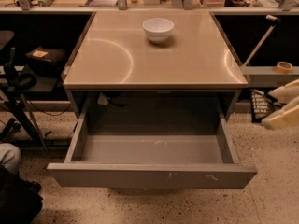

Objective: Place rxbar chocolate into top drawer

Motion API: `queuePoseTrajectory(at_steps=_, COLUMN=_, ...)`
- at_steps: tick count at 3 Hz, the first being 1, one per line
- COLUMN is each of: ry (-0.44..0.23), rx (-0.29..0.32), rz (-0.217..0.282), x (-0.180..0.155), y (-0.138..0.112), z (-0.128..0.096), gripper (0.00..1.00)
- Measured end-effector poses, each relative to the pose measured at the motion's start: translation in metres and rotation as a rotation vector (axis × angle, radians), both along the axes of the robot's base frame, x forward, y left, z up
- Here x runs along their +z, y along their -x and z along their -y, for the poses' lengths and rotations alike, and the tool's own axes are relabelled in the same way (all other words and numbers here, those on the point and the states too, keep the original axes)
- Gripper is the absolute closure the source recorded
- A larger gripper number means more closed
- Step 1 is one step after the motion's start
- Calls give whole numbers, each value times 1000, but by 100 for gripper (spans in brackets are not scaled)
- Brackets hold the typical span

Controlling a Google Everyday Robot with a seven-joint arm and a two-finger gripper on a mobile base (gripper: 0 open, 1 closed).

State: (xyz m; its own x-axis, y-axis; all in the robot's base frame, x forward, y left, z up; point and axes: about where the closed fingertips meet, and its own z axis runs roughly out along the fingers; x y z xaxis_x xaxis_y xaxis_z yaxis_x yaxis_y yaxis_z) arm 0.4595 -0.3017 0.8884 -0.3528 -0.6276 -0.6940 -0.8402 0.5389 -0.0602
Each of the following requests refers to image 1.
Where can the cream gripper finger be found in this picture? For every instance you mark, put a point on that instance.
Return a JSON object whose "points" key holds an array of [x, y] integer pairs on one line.
{"points": [[286, 117], [286, 93]]}

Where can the black rxbar chocolate wrapper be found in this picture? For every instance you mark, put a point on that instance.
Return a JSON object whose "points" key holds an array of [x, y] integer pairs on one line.
{"points": [[261, 106]]}

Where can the grey open top drawer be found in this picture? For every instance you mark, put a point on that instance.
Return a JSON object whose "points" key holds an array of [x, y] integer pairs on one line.
{"points": [[153, 141]]}

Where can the tape roll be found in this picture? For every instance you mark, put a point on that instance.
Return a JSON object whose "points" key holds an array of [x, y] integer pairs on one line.
{"points": [[284, 67]]}

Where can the white stick with black tip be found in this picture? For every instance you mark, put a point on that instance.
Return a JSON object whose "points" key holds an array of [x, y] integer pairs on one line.
{"points": [[274, 22]]}

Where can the white ceramic bowl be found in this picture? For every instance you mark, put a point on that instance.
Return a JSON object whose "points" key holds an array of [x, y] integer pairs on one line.
{"points": [[158, 30]]}

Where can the grey cabinet table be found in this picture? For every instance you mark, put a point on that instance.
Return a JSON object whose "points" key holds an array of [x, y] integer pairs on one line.
{"points": [[115, 57]]}

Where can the black box with label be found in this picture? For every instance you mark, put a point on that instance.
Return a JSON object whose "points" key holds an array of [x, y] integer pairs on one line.
{"points": [[52, 56]]}

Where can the black headphones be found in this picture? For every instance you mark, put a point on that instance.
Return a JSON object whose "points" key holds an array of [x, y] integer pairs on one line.
{"points": [[17, 80]]}

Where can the person's dark clothing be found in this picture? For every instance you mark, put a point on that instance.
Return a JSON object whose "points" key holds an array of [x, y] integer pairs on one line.
{"points": [[20, 201]]}

